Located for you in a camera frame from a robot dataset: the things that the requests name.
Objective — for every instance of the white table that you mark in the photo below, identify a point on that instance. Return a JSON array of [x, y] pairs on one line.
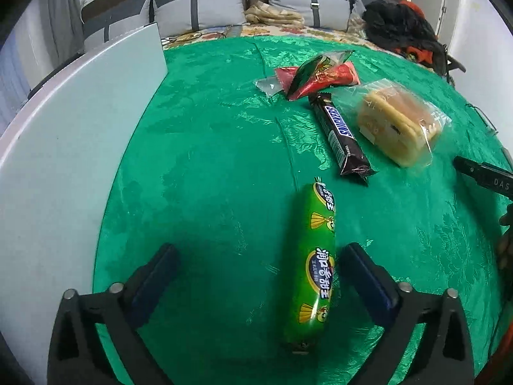
[[60, 168]]

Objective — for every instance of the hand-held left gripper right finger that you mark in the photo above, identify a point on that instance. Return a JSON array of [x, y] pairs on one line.
[[368, 280]]

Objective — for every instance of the floral bed sheet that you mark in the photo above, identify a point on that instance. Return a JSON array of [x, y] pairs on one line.
[[320, 32]]

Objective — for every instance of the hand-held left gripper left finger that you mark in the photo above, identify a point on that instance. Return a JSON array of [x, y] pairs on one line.
[[154, 284]]

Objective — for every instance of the dark brown chocolate bar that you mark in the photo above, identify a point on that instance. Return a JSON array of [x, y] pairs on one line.
[[336, 132]]

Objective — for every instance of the folded beige blanket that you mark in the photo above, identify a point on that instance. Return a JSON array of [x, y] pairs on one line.
[[272, 14]]

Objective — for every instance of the light curtain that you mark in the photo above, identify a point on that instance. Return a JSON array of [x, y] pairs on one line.
[[56, 16]]

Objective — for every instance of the green sausage packet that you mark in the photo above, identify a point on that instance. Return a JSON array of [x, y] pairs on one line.
[[316, 248]]

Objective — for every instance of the green patterned cloth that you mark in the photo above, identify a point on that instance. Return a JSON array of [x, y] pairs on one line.
[[224, 168]]

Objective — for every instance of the black and orange bag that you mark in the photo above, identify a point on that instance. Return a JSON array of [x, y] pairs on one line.
[[400, 28]]

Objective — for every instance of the person's right hand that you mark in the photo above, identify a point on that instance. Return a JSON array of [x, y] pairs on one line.
[[508, 244]]

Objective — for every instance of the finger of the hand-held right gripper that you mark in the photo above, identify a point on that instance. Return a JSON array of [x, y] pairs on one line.
[[471, 168]]

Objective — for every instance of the red and green snack packet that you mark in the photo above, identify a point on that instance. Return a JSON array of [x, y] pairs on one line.
[[320, 64]]

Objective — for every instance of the orange red object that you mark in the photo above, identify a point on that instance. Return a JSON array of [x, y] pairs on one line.
[[501, 363]]

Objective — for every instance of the small grey pillow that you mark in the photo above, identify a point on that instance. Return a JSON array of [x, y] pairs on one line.
[[356, 12]]

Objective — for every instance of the black stand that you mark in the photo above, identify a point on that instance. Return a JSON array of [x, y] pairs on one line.
[[455, 66]]

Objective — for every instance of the bread in clear wrapper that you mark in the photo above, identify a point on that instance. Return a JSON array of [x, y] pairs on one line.
[[396, 120]]

